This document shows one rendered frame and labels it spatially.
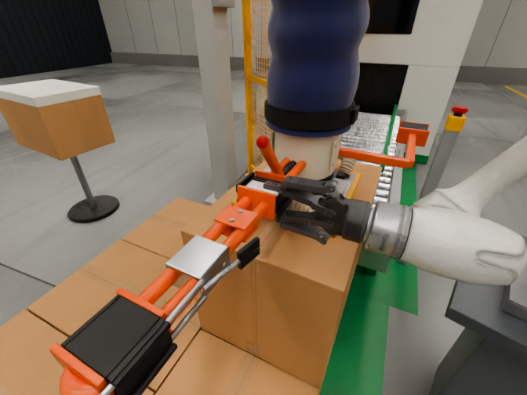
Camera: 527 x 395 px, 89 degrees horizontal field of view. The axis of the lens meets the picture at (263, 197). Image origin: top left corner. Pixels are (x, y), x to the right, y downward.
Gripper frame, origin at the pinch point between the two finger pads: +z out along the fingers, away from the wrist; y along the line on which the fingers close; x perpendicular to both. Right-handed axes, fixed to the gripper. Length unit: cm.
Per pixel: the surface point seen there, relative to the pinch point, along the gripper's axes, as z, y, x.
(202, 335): 19, 54, -6
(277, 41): 4.9, -26.5, 17.1
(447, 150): -50, 25, 117
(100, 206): 193, 105, 74
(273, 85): 6.0, -17.9, 18.0
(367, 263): -25, 66, 61
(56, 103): 169, 11, 59
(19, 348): 67, 54, -33
